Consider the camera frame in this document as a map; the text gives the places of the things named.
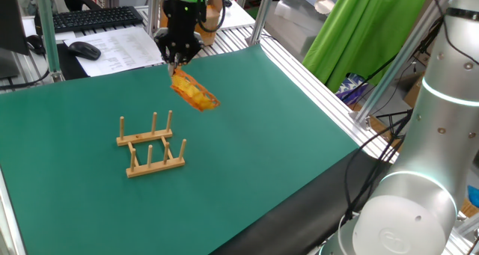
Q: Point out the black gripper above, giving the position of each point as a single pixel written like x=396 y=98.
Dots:
x=183 y=19

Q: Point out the orange yellow wicker basket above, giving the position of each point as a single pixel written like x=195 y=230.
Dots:
x=194 y=92

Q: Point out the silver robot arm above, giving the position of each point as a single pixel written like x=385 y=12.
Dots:
x=430 y=154

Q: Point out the wooden peg dish rack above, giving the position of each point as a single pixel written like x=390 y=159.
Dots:
x=149 y=169

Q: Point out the printed white paper sheet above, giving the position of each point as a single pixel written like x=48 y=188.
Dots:
x=123 y=49

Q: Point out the black computer mouse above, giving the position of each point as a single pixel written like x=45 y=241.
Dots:
x=85 y=50

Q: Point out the black computer keyboard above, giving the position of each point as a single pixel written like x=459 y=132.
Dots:
x=90 y=18

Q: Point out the black desk pad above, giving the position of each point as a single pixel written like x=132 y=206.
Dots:
x=69 y=66

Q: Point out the white plastic storage box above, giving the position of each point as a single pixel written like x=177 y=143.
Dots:
x=292 y=30

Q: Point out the green table mat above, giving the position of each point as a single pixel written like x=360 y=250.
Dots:
x=224 y=154

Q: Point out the small black round device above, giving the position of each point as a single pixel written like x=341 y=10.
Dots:
x=35 y=45

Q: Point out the black monitor with grey base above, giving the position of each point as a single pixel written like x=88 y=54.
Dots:
x=11 y=19

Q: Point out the blue white patterned bag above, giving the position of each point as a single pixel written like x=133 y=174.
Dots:
x=351 y=88

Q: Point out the bright green cloth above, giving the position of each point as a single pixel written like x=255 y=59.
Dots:
x=359 y=30

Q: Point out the black rubber barrier strip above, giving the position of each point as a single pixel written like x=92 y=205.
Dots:
x=299 y=210

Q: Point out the black tripod stand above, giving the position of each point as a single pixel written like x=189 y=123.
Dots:
x=393 y=116

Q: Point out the blue cloth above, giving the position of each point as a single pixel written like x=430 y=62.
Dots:
x=473 y=195

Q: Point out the aluminium frame post with bracket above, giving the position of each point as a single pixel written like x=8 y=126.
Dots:
x=262 y=12
x=404 y=53
x=153 y=8
x=48 y=30

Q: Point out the aluminium profile table frame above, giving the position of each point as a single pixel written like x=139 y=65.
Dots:
x=318 y=94

